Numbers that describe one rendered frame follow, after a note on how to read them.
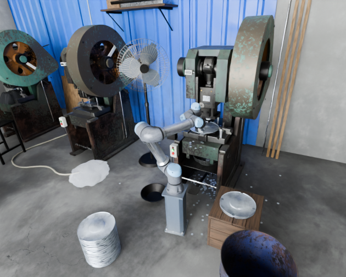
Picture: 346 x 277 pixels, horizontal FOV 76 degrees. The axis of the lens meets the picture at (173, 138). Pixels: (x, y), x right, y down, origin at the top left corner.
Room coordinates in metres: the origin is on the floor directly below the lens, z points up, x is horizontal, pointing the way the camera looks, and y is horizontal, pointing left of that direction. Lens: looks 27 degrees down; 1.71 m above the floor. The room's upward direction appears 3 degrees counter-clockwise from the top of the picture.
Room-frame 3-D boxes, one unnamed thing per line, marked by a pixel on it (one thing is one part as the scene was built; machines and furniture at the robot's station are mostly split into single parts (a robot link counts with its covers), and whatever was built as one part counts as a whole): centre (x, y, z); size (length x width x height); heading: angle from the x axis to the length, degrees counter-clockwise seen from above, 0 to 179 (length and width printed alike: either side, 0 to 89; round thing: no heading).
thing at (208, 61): (2.11, -0.38, 1.27); 0.21 x 0.12 x 0.34; 150
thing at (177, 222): (1.48, 0.00, 0.23); 0.19 x 0.19 x 0.45; 71
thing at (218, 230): (1.36, -0.51, 0.18); 0.40 x 0.38 x 0.35; 153
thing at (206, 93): (2.08, -0.36, 1.04); 0.17 x 0.15 x 0.30; 150
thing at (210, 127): (2.00, -0.32, 0.78); 0.29 x 0.29 x 0.01
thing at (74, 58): (3.29, 0.94, 0.87); 1.53 x 0.99 x 1.74; 148
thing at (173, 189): (1.48, 0.00, 0.50); 0.15 x 0.15 x 0.10
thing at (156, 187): (1.90, 0.24, 0.04); 0.30 x 0.30 x 0.07
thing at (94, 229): (1.25, 0.64, 0.31); 0.29 x 0.29 x 0.01
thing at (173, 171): (1.48, 0.00, 0.62); 0.13 x 0.12 x 0.14; 30
